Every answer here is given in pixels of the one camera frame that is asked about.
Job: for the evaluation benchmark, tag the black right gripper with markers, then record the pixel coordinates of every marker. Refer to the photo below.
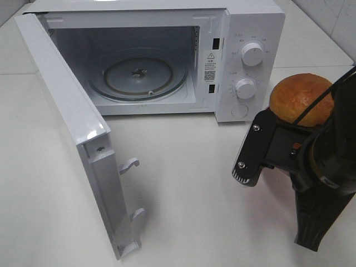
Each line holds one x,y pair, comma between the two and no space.
323,153

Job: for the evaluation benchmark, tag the burger with lettuce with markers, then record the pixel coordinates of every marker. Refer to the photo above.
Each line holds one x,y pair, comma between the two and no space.
292,95

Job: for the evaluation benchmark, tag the round white door button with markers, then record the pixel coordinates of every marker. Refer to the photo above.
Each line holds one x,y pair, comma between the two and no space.
240,111

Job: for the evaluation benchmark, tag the white microwave door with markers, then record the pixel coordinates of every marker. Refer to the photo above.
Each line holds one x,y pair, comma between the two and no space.
87,130

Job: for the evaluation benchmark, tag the lower white timer knob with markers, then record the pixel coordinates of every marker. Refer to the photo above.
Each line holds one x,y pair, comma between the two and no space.
245,88

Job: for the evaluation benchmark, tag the upper white power knob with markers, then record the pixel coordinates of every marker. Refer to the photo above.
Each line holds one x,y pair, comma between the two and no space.
252,53

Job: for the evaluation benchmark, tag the white microwave oven body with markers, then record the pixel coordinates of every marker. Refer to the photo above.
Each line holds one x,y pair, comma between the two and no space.
85,30

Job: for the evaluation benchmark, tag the white warning label sticker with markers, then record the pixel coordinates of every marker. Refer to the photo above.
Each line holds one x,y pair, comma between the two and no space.
209,66

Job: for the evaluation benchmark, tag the glass microwave turntable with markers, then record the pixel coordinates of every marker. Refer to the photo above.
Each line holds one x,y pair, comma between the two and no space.
137,74

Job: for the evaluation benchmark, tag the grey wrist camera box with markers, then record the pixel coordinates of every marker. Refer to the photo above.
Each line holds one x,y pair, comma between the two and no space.
251,156

